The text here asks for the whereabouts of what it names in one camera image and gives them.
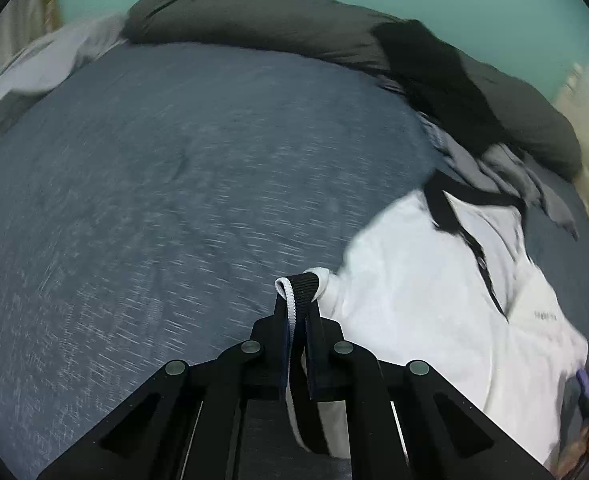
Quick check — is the grey knit sweater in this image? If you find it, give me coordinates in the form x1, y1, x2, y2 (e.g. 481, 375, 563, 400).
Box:
419, 113, 579, 240

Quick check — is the light grey blanket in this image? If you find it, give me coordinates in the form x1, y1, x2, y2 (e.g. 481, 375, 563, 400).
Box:
0, 13, 126, 136

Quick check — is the black garment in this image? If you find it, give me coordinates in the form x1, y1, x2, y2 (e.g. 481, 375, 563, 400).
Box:
371, 20, 508, 156

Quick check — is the white black-collared polo shirt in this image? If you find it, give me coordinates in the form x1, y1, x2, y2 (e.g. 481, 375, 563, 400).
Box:
308, 172, 588, 465

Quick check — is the blue patterned bed sheet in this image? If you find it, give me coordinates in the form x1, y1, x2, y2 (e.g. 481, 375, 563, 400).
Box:
0, 41, 589, 480

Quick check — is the dark grey long pillow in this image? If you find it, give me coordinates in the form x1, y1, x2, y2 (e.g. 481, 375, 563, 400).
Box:
124, 0, 582, 180

